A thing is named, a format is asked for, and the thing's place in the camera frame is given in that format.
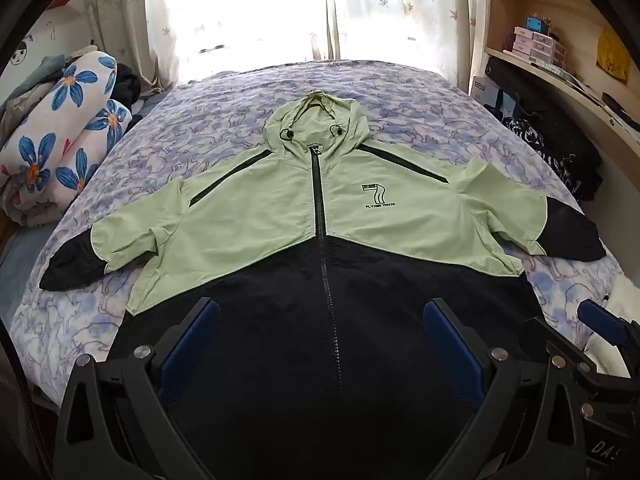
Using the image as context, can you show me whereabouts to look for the green and black hooded jacket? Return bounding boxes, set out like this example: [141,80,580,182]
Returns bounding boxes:
[40,92,605,479]

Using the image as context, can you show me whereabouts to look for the grey folded clothes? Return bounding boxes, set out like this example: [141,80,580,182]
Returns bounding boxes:
[1,44,98,144]

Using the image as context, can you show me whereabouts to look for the dark clothes pile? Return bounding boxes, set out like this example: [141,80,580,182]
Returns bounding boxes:
[111,63,142,110]

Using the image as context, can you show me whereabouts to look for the black patterned garment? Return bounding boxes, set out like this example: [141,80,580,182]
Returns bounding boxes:
[485,56,603,202]

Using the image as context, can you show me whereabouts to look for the yellow cloth on shelf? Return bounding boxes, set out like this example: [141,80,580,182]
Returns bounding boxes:
[596,27,630,84]

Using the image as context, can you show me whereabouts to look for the purple cat print blanket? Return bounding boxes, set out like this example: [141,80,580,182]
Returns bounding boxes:
[11,62,622,403]

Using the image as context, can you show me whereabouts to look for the blue flower print folded quilt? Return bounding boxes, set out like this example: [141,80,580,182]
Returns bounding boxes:
[1,51,131,228]

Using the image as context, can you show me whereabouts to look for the stacked pink boxes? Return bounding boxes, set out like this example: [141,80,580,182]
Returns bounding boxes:
[511,26,567,67]

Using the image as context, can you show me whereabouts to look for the wooden bookshelf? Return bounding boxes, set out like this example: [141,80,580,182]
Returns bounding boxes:
[485,0,639,186]

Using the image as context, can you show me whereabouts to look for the white floral curtain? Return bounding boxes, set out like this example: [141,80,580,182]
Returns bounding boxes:
[84,0,488,89]

